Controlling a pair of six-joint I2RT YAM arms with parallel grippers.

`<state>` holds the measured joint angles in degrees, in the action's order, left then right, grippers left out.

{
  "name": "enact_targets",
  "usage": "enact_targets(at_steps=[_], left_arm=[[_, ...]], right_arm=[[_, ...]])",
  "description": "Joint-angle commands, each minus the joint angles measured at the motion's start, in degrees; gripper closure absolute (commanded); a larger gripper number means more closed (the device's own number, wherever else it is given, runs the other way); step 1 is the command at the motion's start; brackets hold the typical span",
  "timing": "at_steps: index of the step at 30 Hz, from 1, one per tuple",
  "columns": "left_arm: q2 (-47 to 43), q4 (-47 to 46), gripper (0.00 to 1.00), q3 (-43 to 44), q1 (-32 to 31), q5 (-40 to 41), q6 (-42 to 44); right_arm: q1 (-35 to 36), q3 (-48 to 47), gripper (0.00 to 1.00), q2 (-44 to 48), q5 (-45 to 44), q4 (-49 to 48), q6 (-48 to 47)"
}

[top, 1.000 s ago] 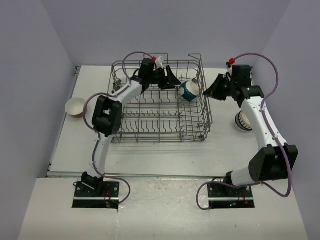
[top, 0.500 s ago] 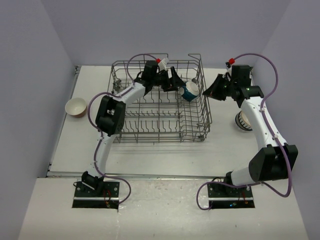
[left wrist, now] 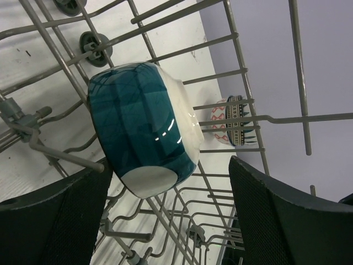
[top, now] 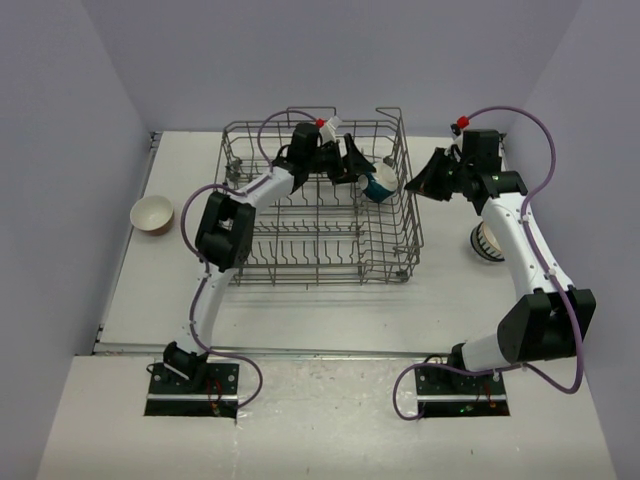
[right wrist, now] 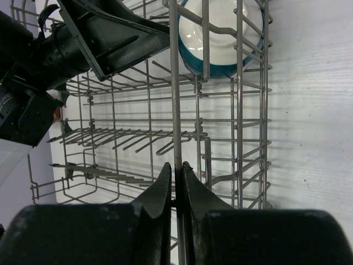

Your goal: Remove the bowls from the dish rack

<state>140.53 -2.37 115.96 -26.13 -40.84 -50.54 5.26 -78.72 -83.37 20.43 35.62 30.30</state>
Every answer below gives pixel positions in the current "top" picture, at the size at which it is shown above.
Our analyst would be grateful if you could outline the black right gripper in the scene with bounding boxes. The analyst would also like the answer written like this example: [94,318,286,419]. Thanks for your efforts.
[406,149,472,204]

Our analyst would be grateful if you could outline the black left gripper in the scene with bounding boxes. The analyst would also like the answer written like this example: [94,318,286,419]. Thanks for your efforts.
[305,135,374,186]

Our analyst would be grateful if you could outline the white bowl teal stripes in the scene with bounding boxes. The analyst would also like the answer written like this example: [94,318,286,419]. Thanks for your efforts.
[470,222,505,263]

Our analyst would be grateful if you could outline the red floral bowl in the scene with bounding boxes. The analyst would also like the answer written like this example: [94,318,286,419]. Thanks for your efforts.
[129,195,174,236]

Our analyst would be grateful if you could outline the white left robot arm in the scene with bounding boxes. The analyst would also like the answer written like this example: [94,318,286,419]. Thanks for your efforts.
[163,116,375,393]

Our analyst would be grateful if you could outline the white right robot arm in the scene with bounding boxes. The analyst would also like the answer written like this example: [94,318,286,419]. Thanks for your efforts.
[405,129,596,393]

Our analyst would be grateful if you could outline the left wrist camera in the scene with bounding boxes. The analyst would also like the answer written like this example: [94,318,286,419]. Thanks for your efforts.
[315,115,342,145]

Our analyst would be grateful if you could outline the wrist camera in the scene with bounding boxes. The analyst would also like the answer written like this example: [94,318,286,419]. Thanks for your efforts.
[315,115,342,145]
[450,116,470,147]

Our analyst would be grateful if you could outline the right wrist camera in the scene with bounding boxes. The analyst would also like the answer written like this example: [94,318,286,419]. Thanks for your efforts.
[450,116,470,147]

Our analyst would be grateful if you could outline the grey wire dish rack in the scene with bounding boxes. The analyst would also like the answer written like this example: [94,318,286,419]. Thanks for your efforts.
[215,106,424,286]

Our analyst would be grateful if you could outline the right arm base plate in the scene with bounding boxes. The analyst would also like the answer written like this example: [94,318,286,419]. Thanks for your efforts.
[415,368,510,419]

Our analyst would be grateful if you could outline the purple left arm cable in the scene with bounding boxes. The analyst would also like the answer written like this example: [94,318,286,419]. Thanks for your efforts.
[180,109,265,412]

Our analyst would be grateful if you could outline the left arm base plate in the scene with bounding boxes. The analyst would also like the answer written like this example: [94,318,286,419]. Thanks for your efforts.
[144,362,240,420]

